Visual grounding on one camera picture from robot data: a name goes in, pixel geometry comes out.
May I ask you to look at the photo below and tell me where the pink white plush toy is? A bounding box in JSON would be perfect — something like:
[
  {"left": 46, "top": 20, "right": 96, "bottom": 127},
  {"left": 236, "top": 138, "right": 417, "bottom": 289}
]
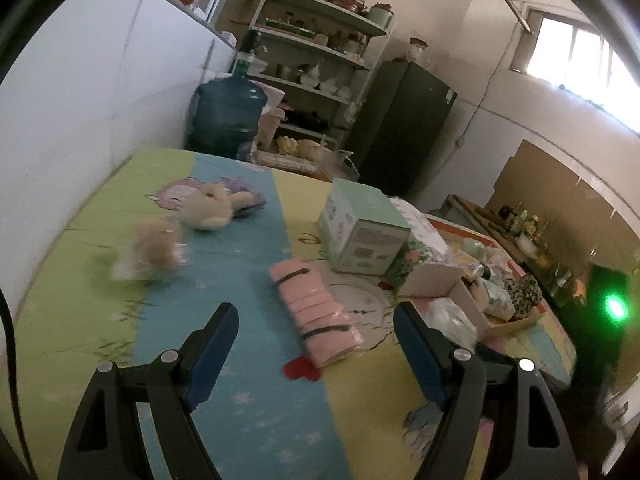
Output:
[{"left": 482, "top": 247, "right": 514, "bottom": 281}]

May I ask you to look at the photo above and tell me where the green soft ball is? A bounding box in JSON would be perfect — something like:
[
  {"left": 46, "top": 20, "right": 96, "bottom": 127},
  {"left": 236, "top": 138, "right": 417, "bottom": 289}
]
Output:
[{"left": 460, "top": 237, "right": 487, "bottom": 261}]

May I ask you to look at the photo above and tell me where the orange rimmed cardboard tray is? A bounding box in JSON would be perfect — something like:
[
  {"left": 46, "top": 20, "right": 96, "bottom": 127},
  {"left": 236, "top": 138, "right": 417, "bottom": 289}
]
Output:
[{"left": 426, "top": 214, "right": 550, "bottom": 340}]

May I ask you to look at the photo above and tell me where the packaged item with black band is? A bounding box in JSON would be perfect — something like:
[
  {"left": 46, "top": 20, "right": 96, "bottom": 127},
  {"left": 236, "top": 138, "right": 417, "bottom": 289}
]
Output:
[{"left": 477, "top": 263, "right": 496, "bottom": 281}]

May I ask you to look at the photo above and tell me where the leopard print fabric bow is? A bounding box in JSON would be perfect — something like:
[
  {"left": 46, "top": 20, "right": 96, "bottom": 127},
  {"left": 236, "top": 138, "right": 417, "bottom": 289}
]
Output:
[{"left": 503, "top": 274, "right": 544, "bottom": 320}]

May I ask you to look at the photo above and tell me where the floral white box lid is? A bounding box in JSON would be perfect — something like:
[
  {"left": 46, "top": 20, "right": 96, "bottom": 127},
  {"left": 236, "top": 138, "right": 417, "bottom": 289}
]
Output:
[{"left": 386, "top": 197, "right": 463, "bottom": 298}]

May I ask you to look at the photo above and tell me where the tan plush in plastic bag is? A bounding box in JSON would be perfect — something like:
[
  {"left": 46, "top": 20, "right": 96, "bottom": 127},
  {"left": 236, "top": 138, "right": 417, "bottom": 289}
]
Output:
[{"left": 110, "top": 217, "right": 189, "bottom": 282}]

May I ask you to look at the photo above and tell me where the colourful cartoon play mat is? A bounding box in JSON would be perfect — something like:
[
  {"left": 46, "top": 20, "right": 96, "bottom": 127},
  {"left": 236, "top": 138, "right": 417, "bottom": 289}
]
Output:
[{"left": 0, "top": 146, "right": 580, "bottom": 480}]

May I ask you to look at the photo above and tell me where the kitchen counter with bottles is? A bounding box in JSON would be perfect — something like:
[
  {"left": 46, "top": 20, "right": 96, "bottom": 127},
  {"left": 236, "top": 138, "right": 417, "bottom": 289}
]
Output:
[{"left": 435, "top": 194, "right": 586, "bottom": 312}]

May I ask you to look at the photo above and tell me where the mint green cardboard box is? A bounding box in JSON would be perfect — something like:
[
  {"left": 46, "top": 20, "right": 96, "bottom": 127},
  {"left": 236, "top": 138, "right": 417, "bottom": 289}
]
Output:
[{"left": 318, "top": 179, "right": 411, "bottom": 276}]

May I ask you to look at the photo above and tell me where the cream plush bunny toy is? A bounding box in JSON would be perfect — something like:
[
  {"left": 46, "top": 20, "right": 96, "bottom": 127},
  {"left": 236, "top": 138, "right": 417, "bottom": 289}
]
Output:
[{"left": 177, "top": 182, "right": 254, "bottom": 231}]

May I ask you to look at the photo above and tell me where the black refrigerator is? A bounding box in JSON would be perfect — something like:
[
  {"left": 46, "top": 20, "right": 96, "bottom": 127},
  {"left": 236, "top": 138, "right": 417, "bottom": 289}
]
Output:
[{"left": 344, "top": 61, "right": 458, "bottom": 197}]

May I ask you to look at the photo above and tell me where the plastic bag of vegetables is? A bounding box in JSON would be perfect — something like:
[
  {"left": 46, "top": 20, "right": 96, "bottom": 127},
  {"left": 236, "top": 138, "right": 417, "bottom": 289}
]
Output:
[{"left": 250, "top": 136, "right": 359, "bottom": 182}]

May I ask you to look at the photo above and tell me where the blue water jug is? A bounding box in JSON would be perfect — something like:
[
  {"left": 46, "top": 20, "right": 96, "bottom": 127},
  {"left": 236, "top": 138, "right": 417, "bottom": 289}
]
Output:
[{"left": 186, "top": 52, "right": 268, "bottom": 159}]

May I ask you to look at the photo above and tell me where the glass jar on refrigerator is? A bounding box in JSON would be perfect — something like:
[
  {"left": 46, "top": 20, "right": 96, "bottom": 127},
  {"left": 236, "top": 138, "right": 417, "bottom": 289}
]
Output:
[{"left": 405, "top": 37, "right": 428, "bottom": 63}]

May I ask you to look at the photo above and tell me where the window with bright light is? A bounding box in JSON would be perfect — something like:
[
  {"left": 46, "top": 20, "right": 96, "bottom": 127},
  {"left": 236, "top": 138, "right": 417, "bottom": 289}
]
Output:
[{"left": 511, "top": 9, "right": 639, "bottom": 132}]

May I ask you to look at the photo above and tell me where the white metal shelf rack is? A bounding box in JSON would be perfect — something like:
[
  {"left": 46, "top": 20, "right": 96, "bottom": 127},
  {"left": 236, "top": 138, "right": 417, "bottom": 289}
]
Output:
[{"left": 248, "top": 0, "right": 395, "bottom": 150}]

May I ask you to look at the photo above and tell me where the black cable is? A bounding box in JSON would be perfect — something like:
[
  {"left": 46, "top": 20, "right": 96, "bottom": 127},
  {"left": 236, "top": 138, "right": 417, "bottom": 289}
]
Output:
[{"left": 0, "top": 288, "right": 39, "bottom": 480}]

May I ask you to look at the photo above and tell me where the brown cardboard wall panel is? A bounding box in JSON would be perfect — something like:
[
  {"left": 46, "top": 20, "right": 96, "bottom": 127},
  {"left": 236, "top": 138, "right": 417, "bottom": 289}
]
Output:
[{"left": 487, "top": 141, "right": 639, "bottom": 275}]

